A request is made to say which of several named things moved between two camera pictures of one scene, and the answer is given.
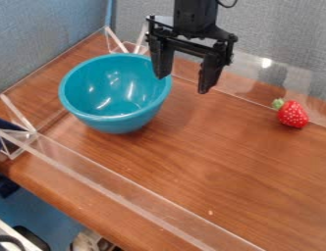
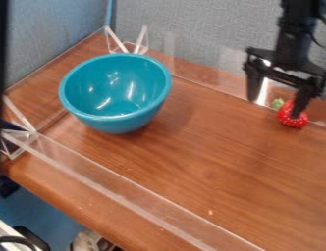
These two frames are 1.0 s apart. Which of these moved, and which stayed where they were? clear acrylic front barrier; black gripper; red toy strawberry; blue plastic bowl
Moved: black gripper
Stayed: blue plastic bowl; red toy strawberry; clear acrylic front barrier
